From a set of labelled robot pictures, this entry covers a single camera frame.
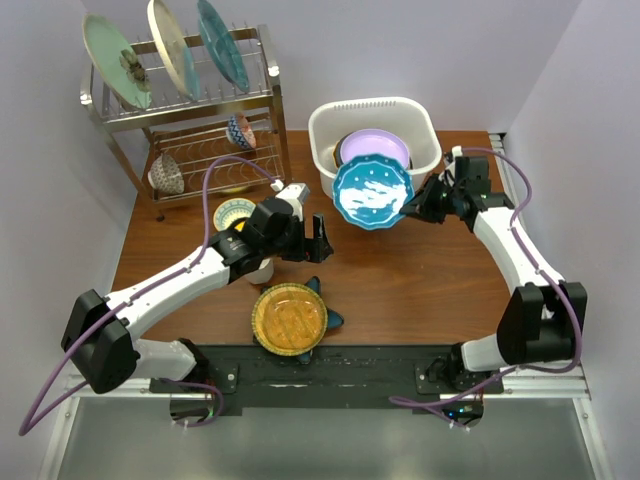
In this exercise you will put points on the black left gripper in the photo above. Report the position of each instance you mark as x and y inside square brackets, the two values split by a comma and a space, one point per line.
[315, 249]

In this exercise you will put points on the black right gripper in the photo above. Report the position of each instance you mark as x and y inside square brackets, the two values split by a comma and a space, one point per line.
[420, 206]

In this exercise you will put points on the teal dotted scalloped plate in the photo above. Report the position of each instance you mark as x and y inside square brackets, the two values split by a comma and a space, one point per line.
[370, 191]

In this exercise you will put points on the orange woven pattern plate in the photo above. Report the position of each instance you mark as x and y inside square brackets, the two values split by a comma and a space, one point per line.
[290, 317]

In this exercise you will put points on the lilac purple plate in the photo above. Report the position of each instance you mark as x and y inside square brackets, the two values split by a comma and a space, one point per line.
[373, 141]

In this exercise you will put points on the dark blue bottom plate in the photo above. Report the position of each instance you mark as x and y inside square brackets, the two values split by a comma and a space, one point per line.
[338, 162]

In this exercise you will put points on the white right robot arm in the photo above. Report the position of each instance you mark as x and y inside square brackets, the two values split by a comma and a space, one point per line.
[544, 317]

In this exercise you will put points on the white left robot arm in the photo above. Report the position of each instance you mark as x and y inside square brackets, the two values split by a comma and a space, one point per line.
[104, 335]

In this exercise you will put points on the white plastic bin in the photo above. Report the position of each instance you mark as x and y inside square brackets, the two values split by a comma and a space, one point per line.
[404, 117]

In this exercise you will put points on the white ceramic mug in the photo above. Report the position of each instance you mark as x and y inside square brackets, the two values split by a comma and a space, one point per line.
[263, 274]

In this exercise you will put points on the dark blue star plate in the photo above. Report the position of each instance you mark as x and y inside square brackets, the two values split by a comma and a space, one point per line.
[335, 320]

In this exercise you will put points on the yellow blue patterned saucer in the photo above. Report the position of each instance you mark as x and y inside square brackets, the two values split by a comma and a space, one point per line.
[232, 213]

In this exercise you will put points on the blue white patterned bowl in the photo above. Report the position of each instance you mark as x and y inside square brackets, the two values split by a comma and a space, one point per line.
[240, 133]

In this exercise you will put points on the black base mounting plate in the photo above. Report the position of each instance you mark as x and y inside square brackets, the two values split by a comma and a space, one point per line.
[336, 376]

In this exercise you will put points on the grey patterned bowl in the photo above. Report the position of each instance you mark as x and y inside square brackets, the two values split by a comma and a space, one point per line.
[165, 177]

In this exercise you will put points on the stainless steel dish rack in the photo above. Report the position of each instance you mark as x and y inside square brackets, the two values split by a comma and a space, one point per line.
[193, 133]

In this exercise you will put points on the teal plate on rack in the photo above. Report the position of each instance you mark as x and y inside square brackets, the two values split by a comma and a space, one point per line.
[221, 47]

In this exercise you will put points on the cream plate on rack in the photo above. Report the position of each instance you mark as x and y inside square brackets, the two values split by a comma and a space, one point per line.
[173, 49]

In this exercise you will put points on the mint flower plate on rack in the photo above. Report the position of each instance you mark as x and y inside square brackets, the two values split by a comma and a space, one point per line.
[115, 59]

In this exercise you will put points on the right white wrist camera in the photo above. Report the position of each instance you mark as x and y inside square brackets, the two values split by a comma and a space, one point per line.
[451, 157]

